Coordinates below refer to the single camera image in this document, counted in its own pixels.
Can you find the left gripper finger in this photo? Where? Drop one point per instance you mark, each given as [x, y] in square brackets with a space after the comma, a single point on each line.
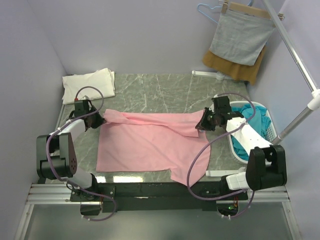
[95, 120]
[93, 111]

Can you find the grey hanging cloth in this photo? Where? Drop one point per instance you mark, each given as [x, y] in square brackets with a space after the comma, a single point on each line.
[240, 38]

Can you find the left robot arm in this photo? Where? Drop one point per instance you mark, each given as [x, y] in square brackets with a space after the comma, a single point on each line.
[55, 152]

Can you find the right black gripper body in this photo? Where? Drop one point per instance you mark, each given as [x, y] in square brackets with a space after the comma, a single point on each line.
[210, 123]

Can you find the blue wire hanger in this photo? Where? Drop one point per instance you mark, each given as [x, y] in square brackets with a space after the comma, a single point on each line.
[207, 10]

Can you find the wooden clip hanger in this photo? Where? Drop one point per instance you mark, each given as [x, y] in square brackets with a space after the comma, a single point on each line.
[244, 9]

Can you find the metal clothes rack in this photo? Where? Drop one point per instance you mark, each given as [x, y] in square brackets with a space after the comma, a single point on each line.
[314, 104]

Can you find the white perforated laundry basket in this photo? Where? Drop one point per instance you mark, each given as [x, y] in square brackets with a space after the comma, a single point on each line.
[271, 130]

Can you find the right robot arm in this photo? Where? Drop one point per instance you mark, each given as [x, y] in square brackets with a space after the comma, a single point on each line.
[266, 166]

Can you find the pink t shirt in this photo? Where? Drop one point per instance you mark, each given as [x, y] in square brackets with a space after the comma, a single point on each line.
[150, 142]

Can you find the brown hanging cloth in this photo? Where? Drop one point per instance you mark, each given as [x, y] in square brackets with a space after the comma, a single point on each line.
[238, 72]

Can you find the folded white t shirt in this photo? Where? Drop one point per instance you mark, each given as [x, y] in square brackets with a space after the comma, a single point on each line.
[103, 80]

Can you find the aluminium rail frame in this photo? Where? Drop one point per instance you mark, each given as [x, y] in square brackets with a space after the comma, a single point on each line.
[50, 215]

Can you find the black base beam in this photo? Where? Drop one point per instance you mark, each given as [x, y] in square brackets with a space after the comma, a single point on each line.
[140, 196]

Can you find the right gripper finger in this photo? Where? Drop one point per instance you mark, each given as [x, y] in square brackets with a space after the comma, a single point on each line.
[207, 112]
[203, 124]

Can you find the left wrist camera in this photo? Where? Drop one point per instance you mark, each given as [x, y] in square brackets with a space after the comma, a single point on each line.
[85, 97]

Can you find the teal t shirt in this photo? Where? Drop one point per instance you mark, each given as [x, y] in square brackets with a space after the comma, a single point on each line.
[260, 123]

